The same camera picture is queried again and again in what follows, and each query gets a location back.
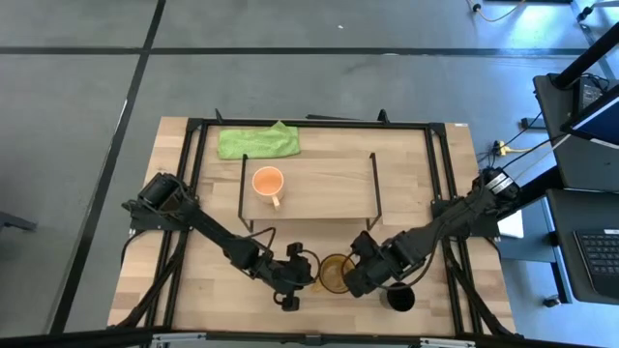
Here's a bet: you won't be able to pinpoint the black keyboard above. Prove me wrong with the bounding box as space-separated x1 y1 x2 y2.
573 227 619 300

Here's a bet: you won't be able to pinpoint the amber translucent cup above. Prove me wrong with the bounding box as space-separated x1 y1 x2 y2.
311 253 358 295

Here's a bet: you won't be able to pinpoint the black table frame rails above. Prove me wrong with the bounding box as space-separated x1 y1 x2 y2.
108 108 516 339

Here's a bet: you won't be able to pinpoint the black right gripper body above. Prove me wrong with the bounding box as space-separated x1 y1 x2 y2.
355 239 410 286

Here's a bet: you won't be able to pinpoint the peach ceramic mug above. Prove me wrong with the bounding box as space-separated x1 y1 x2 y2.
251 165 285 211

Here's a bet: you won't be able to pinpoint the black cup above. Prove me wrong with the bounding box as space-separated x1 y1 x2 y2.
385 282 416 313

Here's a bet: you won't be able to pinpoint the black crossbar with silver brackets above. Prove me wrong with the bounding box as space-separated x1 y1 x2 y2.
0 327 619 348

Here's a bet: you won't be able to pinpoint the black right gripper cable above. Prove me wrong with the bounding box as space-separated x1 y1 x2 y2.
379 226 439 292

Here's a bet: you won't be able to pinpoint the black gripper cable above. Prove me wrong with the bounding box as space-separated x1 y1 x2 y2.
379 226 439 292
298 247 322 287

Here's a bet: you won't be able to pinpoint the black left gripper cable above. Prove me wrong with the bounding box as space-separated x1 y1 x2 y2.
298 247 322 287

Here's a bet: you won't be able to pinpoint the black side desk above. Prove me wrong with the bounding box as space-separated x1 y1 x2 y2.
533 72 619 193

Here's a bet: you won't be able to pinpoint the white paper sheet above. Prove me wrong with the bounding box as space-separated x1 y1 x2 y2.
496 209 525 240

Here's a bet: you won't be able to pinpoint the yellow floor cable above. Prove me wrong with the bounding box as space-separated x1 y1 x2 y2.
466 0 527 24

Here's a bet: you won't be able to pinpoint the black diagonal pole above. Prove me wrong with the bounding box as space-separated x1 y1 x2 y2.
550 34 619 91

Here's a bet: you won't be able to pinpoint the grey chair leg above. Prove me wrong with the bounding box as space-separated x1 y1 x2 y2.
0 210 39 233

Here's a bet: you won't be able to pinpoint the green microfibre cloth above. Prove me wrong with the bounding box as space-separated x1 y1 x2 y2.
217 120 301 160

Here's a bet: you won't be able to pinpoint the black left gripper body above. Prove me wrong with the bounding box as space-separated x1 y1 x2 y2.
264 255 316 295

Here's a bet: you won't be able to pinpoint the wooden shelf with black frame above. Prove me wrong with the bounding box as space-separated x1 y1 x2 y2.
236 152 383 233

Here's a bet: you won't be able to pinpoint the black desk with keyboard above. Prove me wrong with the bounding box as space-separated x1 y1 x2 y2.
545 188 619 306

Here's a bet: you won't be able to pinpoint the black framed monitor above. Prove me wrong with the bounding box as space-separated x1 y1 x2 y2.
560 84 619 149

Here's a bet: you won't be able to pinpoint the yellow plug cable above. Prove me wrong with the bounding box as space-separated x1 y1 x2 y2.
493 138 536 157

